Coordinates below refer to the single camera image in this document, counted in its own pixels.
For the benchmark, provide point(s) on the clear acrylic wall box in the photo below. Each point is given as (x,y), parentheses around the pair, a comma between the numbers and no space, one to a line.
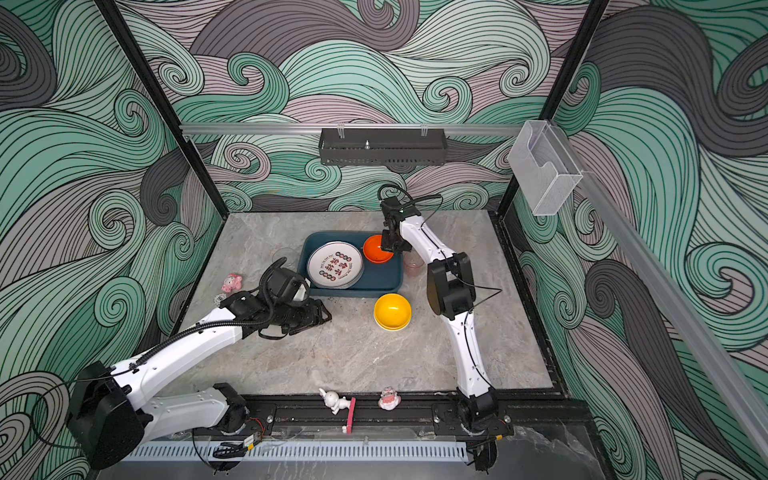
(544,164)

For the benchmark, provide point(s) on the aluminium wall rail right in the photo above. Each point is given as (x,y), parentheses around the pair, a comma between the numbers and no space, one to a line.
(613,203)

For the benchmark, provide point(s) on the white rabbit figurine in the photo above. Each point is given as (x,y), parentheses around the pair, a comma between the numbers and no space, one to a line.
(334,401)

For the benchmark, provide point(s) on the pink white small figurine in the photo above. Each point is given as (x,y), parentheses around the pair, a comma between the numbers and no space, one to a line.
(389,399)

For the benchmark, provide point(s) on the black wall shelf tray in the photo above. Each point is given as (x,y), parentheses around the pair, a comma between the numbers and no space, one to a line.
(390,148)

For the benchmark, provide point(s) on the aluminium wall rail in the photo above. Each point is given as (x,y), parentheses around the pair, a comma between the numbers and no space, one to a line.
(277,128)
(613,203)

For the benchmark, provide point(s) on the pink plush toy figure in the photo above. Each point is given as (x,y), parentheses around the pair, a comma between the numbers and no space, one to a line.
(232,283)

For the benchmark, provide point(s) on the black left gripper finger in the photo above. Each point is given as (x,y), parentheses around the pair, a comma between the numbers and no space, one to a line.
(310,325)
(318,310)

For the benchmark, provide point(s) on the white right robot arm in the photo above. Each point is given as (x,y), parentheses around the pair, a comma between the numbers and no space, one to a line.
(452,296)

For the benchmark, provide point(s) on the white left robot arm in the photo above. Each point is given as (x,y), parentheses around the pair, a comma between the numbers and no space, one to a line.
(114,409)

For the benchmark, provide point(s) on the dark teal plastic bin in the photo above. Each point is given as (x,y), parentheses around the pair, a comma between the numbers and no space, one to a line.
(376,279)

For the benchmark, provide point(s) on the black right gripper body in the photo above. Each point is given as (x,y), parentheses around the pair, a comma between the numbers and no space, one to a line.
(393,243)

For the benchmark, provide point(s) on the black right corner post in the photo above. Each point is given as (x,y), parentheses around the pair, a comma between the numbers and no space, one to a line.
(572,61)

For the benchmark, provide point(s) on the yellow bowl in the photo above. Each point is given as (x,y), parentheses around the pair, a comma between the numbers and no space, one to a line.
(392,312)

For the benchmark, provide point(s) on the black corner frame post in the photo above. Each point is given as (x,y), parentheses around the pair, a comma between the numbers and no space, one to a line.
(118,26)

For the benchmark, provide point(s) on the pinkish clear cup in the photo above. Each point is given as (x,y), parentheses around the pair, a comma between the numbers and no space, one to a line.
(413,264)

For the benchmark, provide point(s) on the white slotted cable duct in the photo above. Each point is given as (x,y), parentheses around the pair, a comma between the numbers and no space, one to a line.
(311,450)

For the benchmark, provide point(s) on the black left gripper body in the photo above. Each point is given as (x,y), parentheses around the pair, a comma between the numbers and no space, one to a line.
(297,315)

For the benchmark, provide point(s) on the pink flat stick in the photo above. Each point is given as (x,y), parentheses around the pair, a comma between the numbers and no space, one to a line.
(350,416)

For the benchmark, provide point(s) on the aluminium wall rail back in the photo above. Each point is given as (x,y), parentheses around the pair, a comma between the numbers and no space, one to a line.
(277,128)

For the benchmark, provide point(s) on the orange bowl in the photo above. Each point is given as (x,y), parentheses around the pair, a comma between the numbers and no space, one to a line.
(374,252)

